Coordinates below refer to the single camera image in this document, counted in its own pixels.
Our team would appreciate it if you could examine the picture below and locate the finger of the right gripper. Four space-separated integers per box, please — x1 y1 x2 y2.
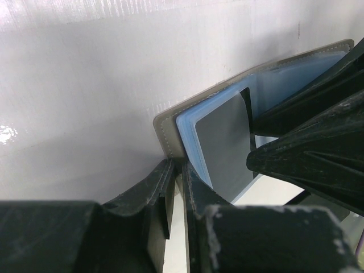
246 91 363 215
253 40 363 137

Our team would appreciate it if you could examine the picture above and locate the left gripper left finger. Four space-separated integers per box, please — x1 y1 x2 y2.
103 160 175 272

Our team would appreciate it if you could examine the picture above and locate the grey card holder wallet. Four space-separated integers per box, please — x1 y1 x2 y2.
154 39 354 202

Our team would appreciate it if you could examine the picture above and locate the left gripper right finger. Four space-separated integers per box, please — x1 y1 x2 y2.
180 162 232 272

